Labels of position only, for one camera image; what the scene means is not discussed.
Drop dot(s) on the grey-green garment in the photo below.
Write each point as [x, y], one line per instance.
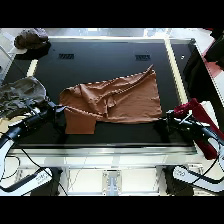
[20, 95]

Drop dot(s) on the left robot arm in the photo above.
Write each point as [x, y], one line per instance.
[26, 125]

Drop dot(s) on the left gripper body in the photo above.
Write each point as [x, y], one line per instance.
[60, 116]

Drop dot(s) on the brown T-shirt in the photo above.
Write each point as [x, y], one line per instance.
[126, 100]

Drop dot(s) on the cream garment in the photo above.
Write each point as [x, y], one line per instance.
[6, 125]

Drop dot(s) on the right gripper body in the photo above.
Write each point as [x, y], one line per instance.
[171, 120]

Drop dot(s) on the black garment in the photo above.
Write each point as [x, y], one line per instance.
[205, 73]

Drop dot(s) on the dark brown garment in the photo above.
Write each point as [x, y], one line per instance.
[31, 38]

